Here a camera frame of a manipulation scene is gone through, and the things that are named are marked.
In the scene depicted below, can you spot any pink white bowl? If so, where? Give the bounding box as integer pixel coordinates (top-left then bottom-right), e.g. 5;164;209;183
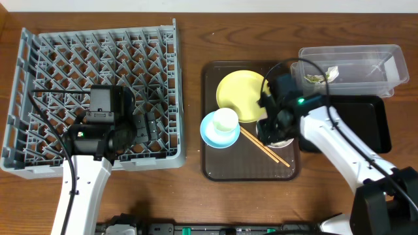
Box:
256;113;294;148

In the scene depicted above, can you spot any green snack wrapper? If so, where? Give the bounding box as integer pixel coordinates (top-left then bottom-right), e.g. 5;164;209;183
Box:
304;74;328;84

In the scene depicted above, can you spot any pale green plastic cup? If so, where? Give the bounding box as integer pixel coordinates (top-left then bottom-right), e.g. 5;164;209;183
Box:
213;108;238;133

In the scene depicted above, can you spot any light blue small plate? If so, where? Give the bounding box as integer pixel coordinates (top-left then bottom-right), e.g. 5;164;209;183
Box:
200;112;240;149

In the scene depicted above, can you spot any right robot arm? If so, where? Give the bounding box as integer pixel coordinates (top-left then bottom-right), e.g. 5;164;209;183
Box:
257;75;417;234

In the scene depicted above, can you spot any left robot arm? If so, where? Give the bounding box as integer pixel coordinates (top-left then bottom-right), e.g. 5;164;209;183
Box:
52;85;157;234

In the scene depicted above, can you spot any grey plastic dishwasher rack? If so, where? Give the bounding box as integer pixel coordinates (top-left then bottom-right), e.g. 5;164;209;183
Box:
1;24;185;179

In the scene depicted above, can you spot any black rectangular waste tray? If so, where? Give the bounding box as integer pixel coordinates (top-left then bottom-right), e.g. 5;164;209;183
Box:
296;94;393;155

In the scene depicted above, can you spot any clear plastic waste bin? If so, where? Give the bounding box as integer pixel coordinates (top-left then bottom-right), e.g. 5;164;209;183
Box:
291;44;410;97

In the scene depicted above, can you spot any yellow round plate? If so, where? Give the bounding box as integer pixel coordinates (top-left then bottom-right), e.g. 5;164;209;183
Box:
216;70;266;123

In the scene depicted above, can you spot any wooden chopstick right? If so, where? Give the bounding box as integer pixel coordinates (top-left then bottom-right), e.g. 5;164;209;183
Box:
240;125;291;168

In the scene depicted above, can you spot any wooden chopstick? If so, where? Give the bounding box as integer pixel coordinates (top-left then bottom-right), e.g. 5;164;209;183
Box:
240;129;280;164
240;125;291;168

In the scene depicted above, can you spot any wooden chopstick left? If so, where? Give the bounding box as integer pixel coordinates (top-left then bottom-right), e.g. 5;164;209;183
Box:
240;129;280;164

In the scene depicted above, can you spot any dark brown serving tray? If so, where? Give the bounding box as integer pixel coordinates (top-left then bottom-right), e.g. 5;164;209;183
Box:
201;61;301;181

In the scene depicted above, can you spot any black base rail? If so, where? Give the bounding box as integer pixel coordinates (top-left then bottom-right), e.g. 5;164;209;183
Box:
94;213;320;235

